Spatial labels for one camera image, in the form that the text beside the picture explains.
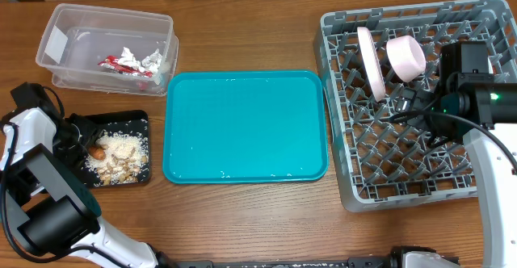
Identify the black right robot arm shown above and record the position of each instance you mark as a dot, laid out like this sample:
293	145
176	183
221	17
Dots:
481	115

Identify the white tissue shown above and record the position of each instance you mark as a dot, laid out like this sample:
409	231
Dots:
127	59

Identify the black rectangular tray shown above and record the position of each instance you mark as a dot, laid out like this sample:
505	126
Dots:
125	121

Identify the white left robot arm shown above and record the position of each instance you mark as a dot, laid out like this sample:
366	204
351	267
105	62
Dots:
47	209

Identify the grey dishwasher rack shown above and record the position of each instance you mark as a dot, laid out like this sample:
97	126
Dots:
380	165

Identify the clear plastic waste bin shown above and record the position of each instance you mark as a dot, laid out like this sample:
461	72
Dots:
77	38

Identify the red snack wrapper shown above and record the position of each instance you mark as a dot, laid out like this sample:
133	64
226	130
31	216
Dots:
111	63

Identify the rice and food scraps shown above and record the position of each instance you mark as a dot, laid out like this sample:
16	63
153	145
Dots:
127	159

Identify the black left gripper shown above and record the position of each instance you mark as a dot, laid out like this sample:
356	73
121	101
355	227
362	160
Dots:
70	157

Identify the crumpled foil ball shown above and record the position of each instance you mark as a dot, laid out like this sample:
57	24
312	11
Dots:
152	62

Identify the teal plastic tray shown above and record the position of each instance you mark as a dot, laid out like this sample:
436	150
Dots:
245	127

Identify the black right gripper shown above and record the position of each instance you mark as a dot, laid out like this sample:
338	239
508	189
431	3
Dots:
416	99

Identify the orange carrot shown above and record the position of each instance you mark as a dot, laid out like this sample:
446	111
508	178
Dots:
97	153

